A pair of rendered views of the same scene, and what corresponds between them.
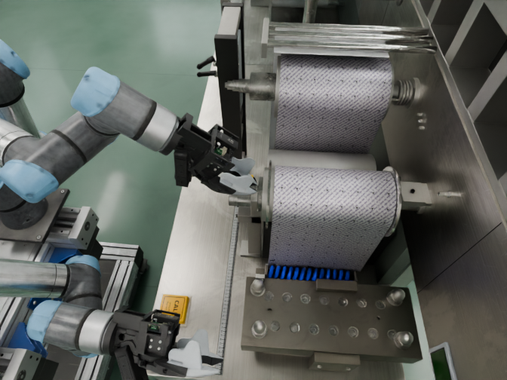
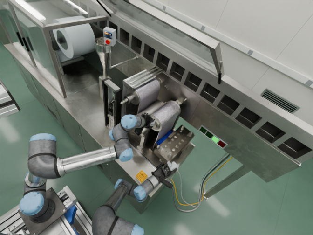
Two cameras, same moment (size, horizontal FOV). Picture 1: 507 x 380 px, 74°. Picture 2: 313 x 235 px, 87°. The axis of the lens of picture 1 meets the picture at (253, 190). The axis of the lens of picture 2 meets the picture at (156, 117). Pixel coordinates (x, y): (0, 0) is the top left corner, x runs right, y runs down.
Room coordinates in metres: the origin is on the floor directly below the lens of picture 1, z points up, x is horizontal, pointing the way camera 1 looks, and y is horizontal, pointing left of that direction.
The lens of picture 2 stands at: (0.07, 0.70, 2.22)
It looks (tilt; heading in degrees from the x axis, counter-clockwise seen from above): 48 degrees down; 295
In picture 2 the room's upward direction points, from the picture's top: 17 degrees clockwise
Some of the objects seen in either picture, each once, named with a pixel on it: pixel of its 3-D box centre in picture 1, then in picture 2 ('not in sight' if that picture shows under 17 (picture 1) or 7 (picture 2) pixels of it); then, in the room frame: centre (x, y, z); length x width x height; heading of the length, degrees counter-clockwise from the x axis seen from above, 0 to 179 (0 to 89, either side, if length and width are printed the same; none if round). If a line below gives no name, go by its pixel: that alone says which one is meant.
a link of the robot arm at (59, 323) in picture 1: (65, 324); (143, 190); (0.17, 0.36, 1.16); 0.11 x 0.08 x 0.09; 79
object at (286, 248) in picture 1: (319, 252); (166, 129); (0.34, -0.16, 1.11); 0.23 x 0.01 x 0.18; 86
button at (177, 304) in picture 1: (173, 308); (141, 176); (0.27, 0.22, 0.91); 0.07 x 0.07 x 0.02; 86
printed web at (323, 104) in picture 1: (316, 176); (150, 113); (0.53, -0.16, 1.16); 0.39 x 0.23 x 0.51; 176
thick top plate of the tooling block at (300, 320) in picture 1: (326, 318); (175, 143); (0.22, -0.18, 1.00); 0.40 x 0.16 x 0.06; 86
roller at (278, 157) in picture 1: (317, 175); (151, 113); (0.52, -0.16, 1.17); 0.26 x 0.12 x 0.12; 86
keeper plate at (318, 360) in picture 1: (332, 363); (183, 151); (0.13, -0.18, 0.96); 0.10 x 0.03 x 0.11; 86
